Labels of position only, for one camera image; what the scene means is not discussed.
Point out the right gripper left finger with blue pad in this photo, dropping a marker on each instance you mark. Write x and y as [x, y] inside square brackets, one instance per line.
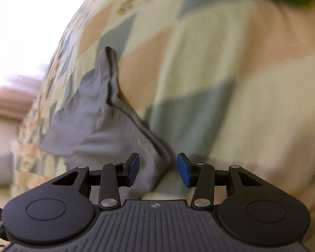
[113, 176]

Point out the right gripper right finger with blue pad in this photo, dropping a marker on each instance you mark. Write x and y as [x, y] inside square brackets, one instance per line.
[200, 176]

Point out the grey garment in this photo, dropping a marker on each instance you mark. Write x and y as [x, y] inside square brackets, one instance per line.
[95, 127]

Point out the grey plaid pillow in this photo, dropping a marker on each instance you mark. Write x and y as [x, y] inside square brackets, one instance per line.
[6, 169]

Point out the checkered patchwork quilt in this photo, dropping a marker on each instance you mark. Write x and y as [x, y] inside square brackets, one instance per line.
[223, 81]

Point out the pink curtain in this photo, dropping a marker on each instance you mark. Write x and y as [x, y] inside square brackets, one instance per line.
[17, 95]

